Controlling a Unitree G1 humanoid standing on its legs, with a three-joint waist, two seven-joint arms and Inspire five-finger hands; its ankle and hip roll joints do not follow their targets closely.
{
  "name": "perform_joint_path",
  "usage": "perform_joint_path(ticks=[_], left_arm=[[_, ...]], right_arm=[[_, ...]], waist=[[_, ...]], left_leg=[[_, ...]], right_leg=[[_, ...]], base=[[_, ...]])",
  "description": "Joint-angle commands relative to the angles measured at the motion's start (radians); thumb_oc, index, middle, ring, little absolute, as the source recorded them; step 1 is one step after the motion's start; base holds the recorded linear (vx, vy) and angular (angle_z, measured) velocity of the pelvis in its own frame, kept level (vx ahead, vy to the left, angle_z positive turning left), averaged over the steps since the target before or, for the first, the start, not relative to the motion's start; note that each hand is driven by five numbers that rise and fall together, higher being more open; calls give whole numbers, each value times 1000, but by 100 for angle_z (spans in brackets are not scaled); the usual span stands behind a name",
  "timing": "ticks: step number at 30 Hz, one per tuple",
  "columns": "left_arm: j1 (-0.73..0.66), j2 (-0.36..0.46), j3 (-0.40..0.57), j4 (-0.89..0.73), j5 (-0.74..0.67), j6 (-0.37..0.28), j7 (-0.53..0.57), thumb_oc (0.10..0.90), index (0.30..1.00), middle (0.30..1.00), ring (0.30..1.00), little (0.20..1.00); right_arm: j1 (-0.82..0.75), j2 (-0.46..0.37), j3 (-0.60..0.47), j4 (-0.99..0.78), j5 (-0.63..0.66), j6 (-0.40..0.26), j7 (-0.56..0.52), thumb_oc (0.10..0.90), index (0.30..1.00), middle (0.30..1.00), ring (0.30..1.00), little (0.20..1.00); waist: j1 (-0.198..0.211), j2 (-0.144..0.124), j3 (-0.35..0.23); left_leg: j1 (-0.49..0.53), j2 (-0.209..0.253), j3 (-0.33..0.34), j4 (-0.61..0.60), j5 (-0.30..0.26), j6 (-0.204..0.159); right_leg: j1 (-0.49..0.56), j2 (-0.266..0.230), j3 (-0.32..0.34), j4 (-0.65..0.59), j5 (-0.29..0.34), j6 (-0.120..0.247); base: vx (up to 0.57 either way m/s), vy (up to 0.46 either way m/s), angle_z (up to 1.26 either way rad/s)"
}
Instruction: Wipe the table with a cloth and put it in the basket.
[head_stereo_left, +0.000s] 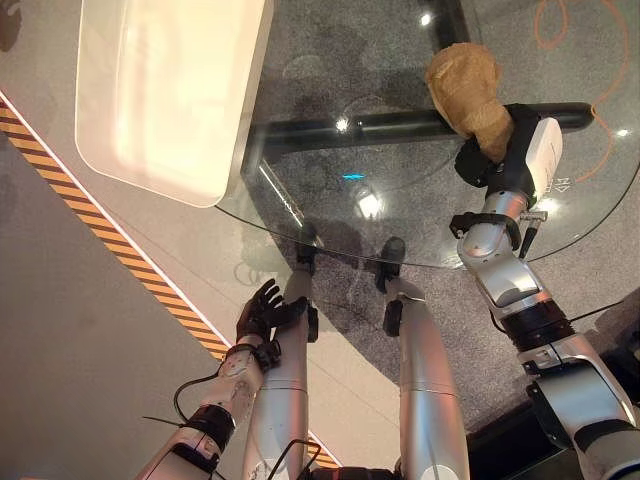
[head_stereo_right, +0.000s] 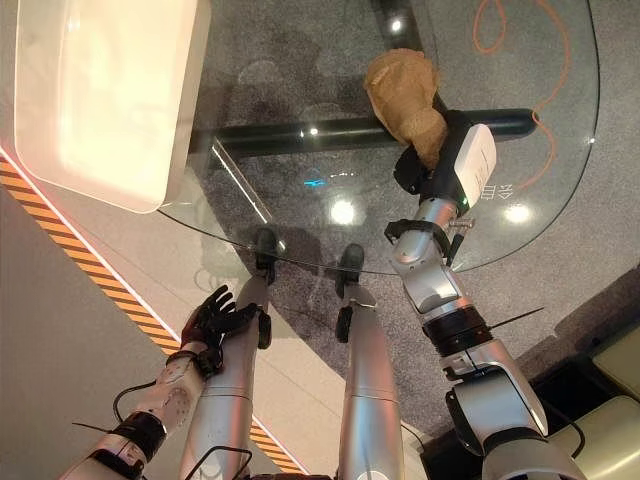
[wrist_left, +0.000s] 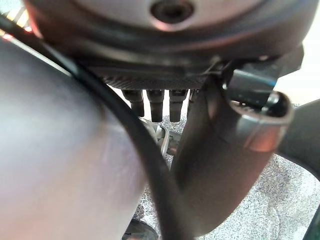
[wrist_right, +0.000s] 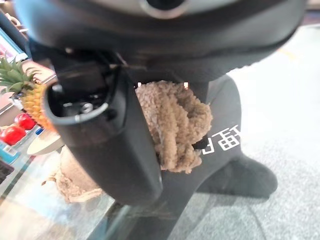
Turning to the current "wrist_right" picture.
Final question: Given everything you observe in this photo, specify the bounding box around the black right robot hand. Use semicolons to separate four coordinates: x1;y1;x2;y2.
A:
14;0;307;206

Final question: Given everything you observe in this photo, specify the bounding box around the brown fluffy cloth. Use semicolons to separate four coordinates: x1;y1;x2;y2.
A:
41;79;214;204

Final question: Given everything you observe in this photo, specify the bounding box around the white plate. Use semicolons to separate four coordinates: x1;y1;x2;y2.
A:
26;133;65;157

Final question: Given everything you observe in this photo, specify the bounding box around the small red apple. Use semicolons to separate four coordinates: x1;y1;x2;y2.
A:
14;112;37;131

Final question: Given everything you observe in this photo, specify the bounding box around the pineapple with green crown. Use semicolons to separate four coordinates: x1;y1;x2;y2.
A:
0;56;57;133

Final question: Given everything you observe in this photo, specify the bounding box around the blue box with label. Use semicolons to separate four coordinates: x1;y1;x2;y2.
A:
0;140;21;165

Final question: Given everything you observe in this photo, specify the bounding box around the black framed colourful screen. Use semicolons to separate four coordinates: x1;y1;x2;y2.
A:
0;9;29;62

